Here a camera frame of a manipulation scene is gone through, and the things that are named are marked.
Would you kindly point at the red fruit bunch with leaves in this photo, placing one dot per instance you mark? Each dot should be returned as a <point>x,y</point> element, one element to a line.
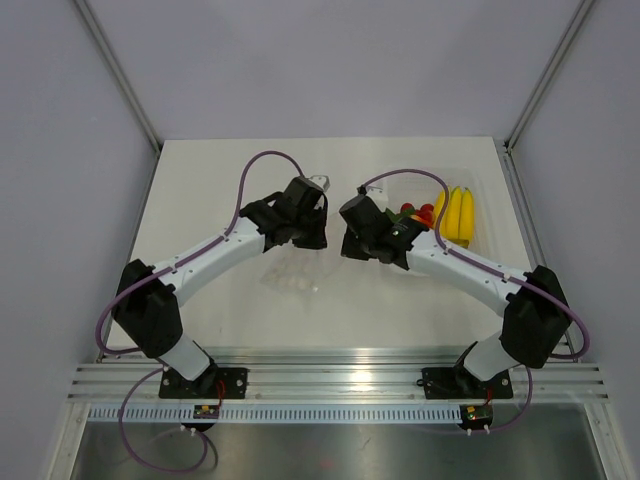
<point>423,214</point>

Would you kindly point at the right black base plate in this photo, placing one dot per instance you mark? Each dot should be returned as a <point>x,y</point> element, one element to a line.
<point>449,383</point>

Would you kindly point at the small circuit board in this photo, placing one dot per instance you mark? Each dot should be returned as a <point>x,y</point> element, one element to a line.
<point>206,412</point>
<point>476,416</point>

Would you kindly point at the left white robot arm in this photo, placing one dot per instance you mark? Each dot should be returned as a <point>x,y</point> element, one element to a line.
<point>151,297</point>

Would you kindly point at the right small circuit board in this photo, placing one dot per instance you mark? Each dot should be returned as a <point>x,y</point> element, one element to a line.
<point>476,416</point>

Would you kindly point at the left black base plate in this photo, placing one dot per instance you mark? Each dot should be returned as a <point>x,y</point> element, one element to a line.
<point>214,383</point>

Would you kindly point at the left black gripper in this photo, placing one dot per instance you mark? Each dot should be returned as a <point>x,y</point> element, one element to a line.
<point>319,239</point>

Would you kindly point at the left small circuit board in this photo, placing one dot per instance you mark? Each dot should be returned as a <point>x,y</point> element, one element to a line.
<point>206,412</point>

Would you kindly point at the yellow banana bunch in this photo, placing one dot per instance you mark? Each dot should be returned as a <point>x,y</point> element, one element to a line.
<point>458,223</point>

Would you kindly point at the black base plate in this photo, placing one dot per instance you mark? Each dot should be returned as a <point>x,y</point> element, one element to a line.
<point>214,383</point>
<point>449,383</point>

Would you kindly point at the aluminium rail beam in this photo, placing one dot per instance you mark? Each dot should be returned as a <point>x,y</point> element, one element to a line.
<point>335,376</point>

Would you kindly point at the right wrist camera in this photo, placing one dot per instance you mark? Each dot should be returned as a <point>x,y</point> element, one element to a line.
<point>376,194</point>

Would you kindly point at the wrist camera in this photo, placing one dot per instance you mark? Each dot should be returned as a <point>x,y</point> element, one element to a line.
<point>376,194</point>
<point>321,181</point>

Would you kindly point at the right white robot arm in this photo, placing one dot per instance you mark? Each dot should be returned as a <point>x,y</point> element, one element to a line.
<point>530,304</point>

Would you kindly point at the white slotted cable duct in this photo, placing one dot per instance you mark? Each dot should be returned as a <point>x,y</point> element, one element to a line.
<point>281,414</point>

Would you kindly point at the clear zip top bag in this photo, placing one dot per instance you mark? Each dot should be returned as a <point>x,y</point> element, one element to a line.
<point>304,271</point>

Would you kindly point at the right aluminium corner post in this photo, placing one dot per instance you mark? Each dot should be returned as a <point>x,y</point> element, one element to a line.
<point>550,71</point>

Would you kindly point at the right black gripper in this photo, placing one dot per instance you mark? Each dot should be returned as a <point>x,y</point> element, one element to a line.
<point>351,251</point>

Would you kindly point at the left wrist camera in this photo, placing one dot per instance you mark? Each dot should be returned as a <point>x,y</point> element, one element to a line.
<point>321,181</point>

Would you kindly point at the left aluminium corner post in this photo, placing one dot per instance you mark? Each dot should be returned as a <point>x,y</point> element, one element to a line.
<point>106,52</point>

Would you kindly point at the aluminium corner post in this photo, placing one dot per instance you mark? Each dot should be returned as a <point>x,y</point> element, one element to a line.
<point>550,71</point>
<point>106,52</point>

